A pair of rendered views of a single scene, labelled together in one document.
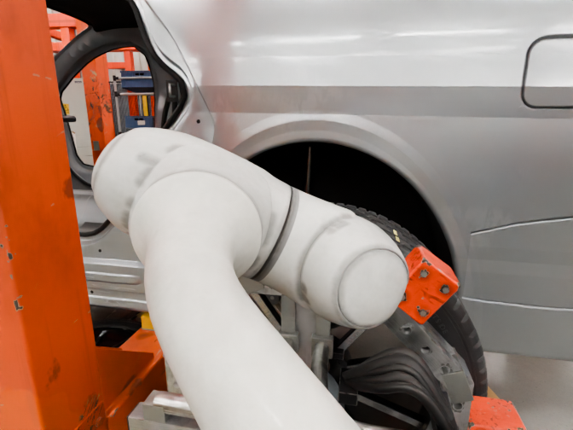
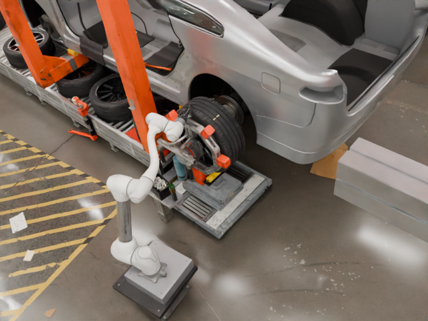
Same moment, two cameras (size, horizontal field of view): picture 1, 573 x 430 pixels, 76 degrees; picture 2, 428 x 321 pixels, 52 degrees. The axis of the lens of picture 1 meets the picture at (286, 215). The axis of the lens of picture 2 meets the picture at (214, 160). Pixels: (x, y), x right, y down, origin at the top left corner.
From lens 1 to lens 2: 3.11 m
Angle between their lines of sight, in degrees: 44
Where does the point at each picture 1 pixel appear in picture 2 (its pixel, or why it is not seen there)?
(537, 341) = (276, 149)
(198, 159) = (153, 121)
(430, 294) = (205, 135)
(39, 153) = (143, 85)
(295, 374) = (152, 144)
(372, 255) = (170, 135)
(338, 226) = (169, 130)
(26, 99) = (140, 77)
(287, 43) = (206, 48)
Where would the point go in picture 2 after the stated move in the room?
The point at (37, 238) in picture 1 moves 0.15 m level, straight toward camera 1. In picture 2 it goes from (144, 101) to (144, 113)
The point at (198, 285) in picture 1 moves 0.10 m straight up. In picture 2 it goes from (149, 137) to (146, 127)
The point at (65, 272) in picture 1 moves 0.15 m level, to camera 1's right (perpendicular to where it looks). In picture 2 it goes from (150, 106) to (164, 110)
